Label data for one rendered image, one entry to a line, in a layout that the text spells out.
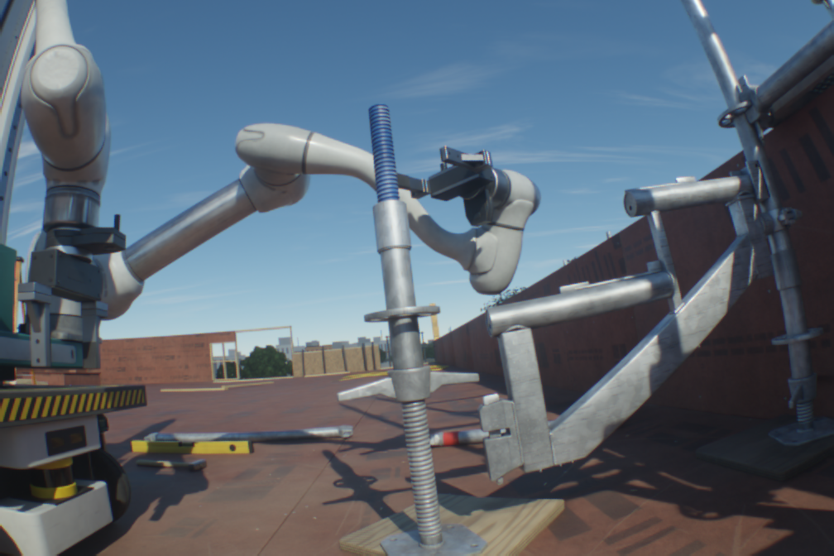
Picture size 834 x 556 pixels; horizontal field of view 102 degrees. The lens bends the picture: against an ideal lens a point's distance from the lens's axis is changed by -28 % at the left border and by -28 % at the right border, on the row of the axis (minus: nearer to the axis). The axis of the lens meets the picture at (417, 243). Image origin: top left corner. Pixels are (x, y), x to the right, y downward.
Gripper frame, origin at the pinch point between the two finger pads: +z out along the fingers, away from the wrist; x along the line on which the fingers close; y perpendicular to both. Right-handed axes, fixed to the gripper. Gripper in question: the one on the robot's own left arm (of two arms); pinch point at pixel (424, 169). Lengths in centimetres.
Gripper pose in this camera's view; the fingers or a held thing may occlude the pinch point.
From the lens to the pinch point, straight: 88.3
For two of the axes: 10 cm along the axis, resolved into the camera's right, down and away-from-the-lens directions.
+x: 7.0, -2.5, -6.7
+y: -1.2, -9.6, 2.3
